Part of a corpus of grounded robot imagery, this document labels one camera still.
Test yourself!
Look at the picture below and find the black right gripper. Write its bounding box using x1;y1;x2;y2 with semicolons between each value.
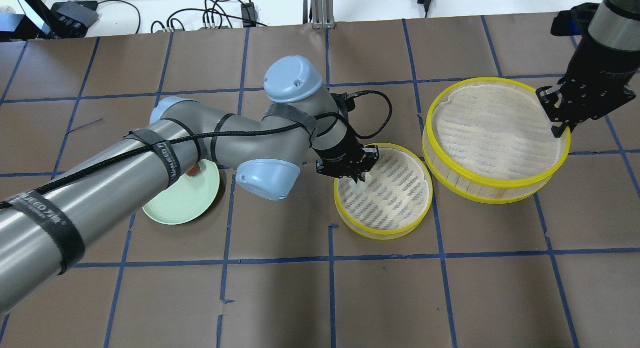
535;35;636;139

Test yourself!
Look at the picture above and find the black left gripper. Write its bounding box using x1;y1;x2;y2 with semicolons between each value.
312;93;380;184

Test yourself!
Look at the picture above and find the white bun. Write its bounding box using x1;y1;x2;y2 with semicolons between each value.
349;172;374;195

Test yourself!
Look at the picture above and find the yellow steamer layer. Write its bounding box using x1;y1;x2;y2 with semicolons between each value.
422;77;572;204
333;142;434;240

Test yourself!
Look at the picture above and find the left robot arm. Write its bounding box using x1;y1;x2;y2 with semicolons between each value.
0;56;380;315

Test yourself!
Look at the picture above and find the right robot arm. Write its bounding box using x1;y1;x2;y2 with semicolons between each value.
535;0;640;138

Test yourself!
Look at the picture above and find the brown bun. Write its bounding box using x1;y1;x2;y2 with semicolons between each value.
185;162;202;177

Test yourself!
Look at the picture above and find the light green plate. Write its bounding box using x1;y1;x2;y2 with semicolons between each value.
142;160;221;225

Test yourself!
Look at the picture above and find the aluminium frame post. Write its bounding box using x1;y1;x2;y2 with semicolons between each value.
310;0;336;29

